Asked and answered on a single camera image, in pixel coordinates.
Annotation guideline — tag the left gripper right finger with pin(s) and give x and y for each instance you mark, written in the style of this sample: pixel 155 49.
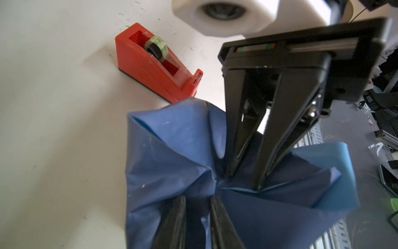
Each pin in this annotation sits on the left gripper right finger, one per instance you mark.
pixel 223 233

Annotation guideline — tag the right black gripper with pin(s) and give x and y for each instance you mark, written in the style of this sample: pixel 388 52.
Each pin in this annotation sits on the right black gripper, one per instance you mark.
pixel 291 73

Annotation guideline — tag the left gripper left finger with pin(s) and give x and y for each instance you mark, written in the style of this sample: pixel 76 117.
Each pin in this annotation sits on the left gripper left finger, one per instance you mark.
pixel 172 234

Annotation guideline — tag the light blue wrapping paper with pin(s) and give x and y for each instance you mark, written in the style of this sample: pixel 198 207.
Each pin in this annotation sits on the light blue wrapping paper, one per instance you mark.
pixel 178 151

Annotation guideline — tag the red tape dispenser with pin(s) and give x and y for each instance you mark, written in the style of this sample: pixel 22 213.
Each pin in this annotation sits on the red tape dispenser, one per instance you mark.
pixel 168 78

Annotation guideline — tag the clear tape roll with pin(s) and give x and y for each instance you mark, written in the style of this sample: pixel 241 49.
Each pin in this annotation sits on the clear tape roll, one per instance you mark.
pixel 157 47

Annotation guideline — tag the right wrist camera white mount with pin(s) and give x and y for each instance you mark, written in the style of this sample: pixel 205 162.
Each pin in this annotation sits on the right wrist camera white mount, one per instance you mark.
pixel 251 18

